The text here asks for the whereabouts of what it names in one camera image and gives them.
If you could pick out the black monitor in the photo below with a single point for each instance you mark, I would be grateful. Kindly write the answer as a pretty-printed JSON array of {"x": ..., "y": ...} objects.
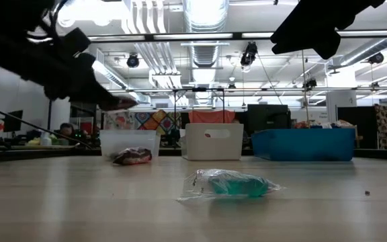
[{"x": 13, "y": 120}]

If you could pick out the white plastic bottle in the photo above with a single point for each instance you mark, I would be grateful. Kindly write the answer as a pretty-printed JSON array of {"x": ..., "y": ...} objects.
[{"x": 45, "y": 138}]

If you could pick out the overhead light bar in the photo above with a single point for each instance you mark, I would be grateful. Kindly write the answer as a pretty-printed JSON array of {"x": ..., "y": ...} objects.
[{"x": 186, "y": 36}]

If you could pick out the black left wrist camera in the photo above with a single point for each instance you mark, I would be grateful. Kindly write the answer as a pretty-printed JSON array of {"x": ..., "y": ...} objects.
[{"x": 76, "y": 39}]

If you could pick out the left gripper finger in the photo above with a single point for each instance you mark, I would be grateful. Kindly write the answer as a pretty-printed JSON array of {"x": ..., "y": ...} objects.
[
  {"x": 106, "y": 94},
  {"x": 107, "y": 106}
]

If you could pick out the colourful clutter heap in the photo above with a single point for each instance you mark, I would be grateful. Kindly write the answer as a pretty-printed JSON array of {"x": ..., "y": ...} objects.
[{"x": 314, "y": 124}]

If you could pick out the black metal rack frame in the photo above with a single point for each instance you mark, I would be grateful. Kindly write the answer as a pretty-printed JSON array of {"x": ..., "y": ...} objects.
[{"x": 197, "y": 89}]

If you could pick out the black partition panel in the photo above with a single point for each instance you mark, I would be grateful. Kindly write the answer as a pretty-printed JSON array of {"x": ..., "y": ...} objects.
[{"x": 361, "y": 124}]

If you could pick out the white pillar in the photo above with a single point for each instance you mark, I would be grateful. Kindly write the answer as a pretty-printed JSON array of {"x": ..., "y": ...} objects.
[{"x": 341, "y": 104}]

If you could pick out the black cabinet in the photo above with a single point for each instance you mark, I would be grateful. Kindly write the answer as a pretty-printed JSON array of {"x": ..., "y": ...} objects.
[{"x": 267, "y": 117}]

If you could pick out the white plastic bin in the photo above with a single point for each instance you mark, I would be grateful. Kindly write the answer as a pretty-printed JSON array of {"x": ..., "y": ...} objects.
[{"x": 213, "y": 148}]

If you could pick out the white ceiling pipe bundle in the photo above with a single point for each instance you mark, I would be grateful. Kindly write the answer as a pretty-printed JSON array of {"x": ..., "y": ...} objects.
[{"x": 156, "y": 50}]

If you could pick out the black hanging spotlight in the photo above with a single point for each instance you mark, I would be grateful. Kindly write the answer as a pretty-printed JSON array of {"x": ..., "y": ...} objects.
[
  {"x": 376, "y": 58},
  {"x": 311, "y": 83},
  {"x": 133, "y": 60},
  {"x": 249, "y": 53}
]

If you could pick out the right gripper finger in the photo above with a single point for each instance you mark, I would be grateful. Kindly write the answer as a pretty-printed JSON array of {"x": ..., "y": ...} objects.
[
  {"x": 328, "y": 50},
  {"x": 304, "y": 33}
]

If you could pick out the orange cloth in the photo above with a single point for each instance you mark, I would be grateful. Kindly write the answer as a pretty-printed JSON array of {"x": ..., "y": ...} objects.
[{"x": 212, "y": 117}]

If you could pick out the colourful patchwork quilt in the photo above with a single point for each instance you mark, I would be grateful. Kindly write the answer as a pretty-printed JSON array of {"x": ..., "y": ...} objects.
[{"x": 153, "y": 121}]

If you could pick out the clear plastic bin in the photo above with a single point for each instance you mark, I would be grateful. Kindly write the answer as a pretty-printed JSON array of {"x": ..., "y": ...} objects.
[{"x": 129, "y": 139}]

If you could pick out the blue plastic bin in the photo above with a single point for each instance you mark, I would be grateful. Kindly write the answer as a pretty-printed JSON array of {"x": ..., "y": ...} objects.
[{"x": 301, "y": 144}]

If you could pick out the teal candy in clear wrapper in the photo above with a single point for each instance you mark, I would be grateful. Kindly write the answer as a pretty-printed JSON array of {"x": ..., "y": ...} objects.
[{"x": 237, "y": 185}]

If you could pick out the silver ceiling duct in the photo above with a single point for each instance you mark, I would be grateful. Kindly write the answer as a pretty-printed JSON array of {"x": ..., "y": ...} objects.
[
  {"x": 204, "y": 58},
  {"x": 365, "y": 52}
]

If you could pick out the person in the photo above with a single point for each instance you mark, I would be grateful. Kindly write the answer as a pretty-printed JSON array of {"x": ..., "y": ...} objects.
[{"x": 66, "y": 128}]

